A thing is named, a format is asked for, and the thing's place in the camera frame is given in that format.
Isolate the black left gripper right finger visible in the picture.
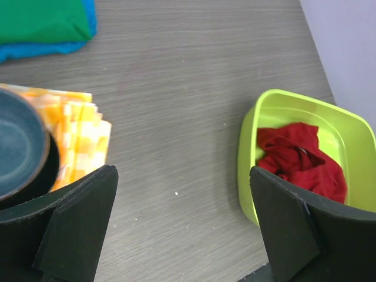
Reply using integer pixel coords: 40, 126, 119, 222
250, 166, 375, 281

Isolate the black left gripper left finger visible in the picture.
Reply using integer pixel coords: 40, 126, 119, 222
1, 165, 119, 281

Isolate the red t-shirt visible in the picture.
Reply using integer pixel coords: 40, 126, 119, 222
257, 122, 347, 204

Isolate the lime green plastic tub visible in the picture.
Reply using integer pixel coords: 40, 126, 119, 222
237, 89, 375, 224

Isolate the black saucer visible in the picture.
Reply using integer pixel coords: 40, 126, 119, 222
1, 133, 60, 210

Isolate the orange checkered cloth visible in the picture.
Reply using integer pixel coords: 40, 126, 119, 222
1, 83, 112, 191

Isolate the blue ceramic bowl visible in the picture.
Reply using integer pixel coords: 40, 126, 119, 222
1, 88, 50, 201

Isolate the blue folded t-shirt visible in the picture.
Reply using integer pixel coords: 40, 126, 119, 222
1, 0, 98, 63

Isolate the green folded t-shirt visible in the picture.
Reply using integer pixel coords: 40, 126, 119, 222
1, 1, 92, 44

